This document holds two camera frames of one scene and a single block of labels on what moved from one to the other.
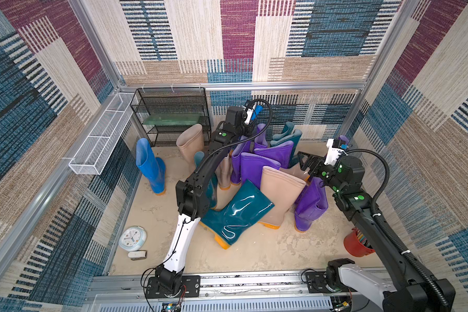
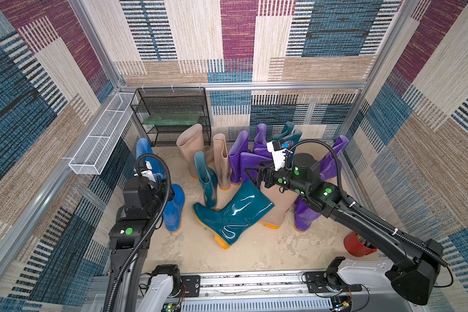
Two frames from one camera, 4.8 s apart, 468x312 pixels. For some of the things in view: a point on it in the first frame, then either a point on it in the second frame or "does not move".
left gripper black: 252,125 to 162,186
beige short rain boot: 282,190 does not move
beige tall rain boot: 190,142 does not move
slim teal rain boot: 211,192 does not move
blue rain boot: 155,168 does not move
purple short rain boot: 251,167 does not move
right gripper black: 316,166 to 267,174
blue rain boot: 258,109 to 173,208
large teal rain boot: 249,205 does not move
